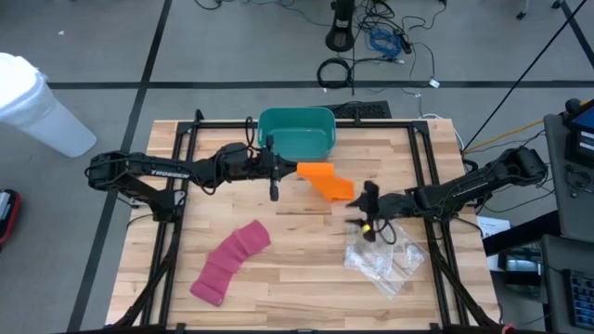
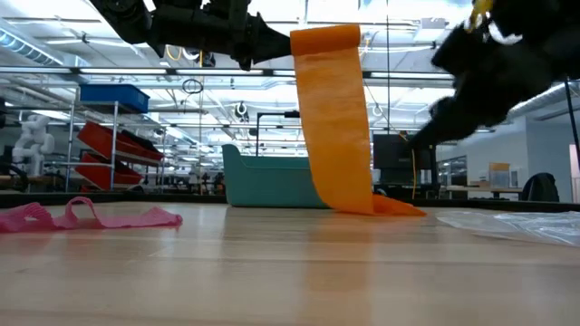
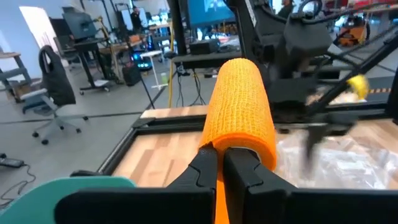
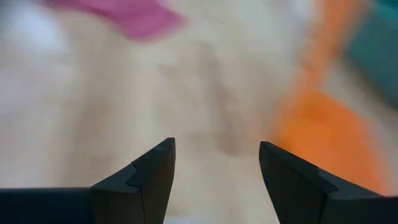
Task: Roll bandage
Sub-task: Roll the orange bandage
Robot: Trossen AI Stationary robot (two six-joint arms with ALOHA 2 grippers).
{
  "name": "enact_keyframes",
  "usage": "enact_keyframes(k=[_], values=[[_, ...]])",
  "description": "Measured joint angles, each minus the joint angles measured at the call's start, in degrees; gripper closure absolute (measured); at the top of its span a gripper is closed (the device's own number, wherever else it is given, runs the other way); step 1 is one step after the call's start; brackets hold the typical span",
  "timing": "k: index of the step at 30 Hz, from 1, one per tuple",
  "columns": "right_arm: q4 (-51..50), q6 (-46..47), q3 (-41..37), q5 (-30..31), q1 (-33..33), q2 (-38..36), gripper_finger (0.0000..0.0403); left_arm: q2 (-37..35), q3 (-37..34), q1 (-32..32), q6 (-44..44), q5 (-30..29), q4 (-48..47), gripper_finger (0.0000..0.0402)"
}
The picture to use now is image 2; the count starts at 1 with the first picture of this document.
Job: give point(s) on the black flat monitor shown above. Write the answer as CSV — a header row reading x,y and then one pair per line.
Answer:
x,y
394,158

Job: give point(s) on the black angled stand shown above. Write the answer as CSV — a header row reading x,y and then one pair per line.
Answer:
x,y
292,113

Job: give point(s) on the teal plastic bin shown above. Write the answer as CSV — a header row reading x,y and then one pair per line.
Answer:
x,y
267,185

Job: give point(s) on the orange elastic bandage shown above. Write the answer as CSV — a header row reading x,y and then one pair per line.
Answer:
x,y
335,127

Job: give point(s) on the blue plastic storage bin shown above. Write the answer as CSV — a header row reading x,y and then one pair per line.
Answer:
x,y
113,97

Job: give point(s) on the yellow tape label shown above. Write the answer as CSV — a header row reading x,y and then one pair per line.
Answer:
x,y
480,9

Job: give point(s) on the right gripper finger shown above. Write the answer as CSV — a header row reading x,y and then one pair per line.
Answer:
x,y
448,127

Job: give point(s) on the red plastic storage bin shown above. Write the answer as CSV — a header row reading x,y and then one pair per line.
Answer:
x,y
97,174
104,138

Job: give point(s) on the black office chair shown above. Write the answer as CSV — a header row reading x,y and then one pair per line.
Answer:
x,y
539,188

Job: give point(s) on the grey metal shelf rack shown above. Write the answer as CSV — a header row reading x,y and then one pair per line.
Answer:
x,y
70,131

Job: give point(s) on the pink elastic bandage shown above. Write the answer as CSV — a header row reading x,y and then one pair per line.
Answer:
x,y
136,220

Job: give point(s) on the white robot figure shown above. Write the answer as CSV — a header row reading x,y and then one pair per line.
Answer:
x,y
34,140

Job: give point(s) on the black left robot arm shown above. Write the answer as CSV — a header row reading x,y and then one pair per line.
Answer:
x,y
122,18

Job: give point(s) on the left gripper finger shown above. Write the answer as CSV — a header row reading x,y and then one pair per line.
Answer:
x,y
272,37
272,50

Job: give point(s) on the black aluminium table frame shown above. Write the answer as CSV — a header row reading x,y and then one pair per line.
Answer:
x,y
113,198

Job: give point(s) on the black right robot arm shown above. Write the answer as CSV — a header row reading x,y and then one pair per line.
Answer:
x,y
566,27

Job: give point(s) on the thin black pole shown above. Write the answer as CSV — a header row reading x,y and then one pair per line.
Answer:
x,y
572,117

